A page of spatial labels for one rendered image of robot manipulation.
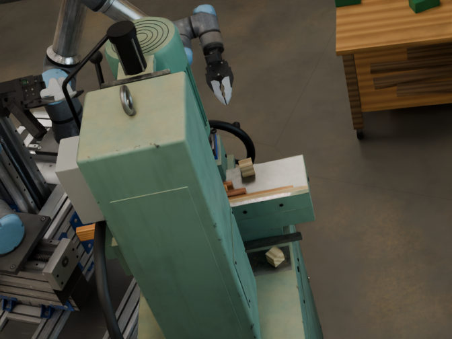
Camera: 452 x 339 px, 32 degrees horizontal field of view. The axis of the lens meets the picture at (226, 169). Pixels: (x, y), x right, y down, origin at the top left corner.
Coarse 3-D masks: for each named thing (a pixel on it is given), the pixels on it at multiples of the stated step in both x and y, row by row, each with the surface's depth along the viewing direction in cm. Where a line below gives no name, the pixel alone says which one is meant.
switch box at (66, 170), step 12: (60, 144) 159; (72, 144) 158; (60, 156) 156; (72, 156) 155; (60, 168) 153; (72, 168) 152; (60, 180) 154; (72, 180) 154; (84, 180) 154; (72, 192) 157; (84, 192) 157; (84, 204) 159; (96, 204) 159; (84, 216) 161; (96, 216) 162
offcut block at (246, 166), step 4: (244, 160) 223; (248, 160) 222; (240, 164) 222; (244, 164) 222; (248, 164) 221; (252, 164) 221; (240, 168) 221; (244, 168) 221; (248, 168) 222; (252, 168) 222; (244, 172) 222; (248, 172) 223; (252, 172) 223; (244, 176) 223
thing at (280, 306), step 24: (264, 264) 212; (288, 264) 210; (264, 288) 206; (288, 288) 204; (144, 312) 210; (264, 312) 201; (288, 312) 199; (144, 336) 204; (264, 336) 195; (288, 336) 194
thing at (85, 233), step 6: (288, 186) 211; (258, 192) 212; (264, 192) 212; (228, 198) 213; (234, 198) 213; (78, 228) 219; (84, 228) 218; (90, 228) 217; (78, 234) 218; (84, 234) 218; (90, 234) 218; (84, 240) 220
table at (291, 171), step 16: (288, 160) 224; (304, 160) 224; (240, 176) 224; (256, 176) 223; (272, 176) 221; (288, 176) 220; (304, 176) 218; (304, 208) 210; (240, 224) 213; (256, 224) 213; (272, 224) 214; (288, 224) 214; (112, 256) 220
